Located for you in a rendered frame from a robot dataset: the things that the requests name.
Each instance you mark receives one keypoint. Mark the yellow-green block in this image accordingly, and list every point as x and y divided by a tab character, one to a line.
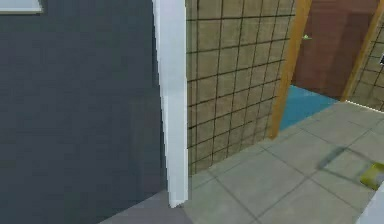
372	175

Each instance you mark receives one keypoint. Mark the white furniture piece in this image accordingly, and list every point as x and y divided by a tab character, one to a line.
375	210

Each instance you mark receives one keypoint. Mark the reddish brown room door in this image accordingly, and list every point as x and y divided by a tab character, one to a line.
330	46

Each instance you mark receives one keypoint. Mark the white framed wall picture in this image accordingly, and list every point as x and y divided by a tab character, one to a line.
20	6

